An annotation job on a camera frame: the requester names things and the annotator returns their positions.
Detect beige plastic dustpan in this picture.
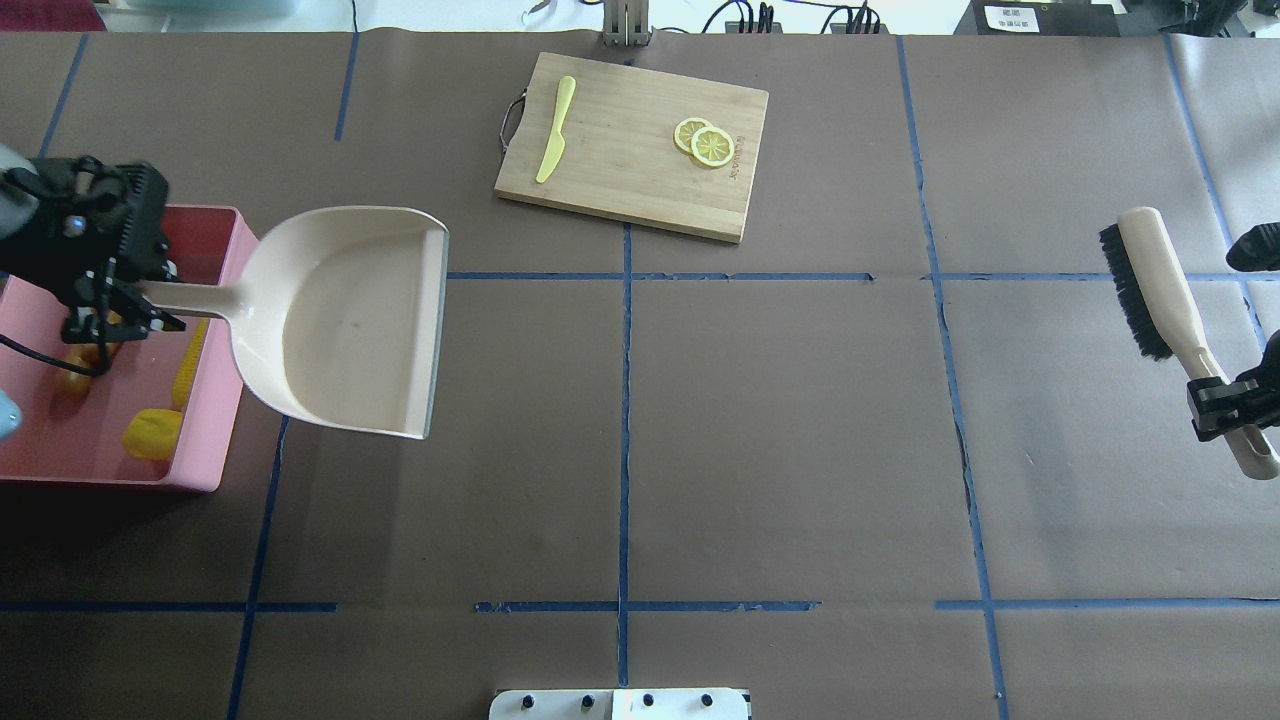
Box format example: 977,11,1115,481
137,205,451,439

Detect yellow toy potato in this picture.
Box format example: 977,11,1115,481
122,407,184,462

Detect black power box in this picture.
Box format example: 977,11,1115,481
954,1,1121,37

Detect pink plastic bin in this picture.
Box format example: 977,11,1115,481
1,205,257,492

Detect beige brush with black bristles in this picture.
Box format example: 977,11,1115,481
1100,208,1277,480

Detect green plastic toy knife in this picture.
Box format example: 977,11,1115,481
535,76,577,184

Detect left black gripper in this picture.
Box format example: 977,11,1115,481
1,156,187,345

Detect yellow toy corn cob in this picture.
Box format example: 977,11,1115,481
170,319,210,413

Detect tan toy ginger root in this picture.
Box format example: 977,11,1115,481
54,342,122,402

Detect aluminium frame post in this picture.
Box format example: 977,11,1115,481
602,0,653,47

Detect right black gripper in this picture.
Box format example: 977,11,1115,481
1187,222,1279,442

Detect bamboo cutting board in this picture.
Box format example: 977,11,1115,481
495,53,769,243

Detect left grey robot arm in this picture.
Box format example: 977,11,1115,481
1,147,186,378

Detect pink cloth on rack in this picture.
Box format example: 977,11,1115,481
1,0,106,32

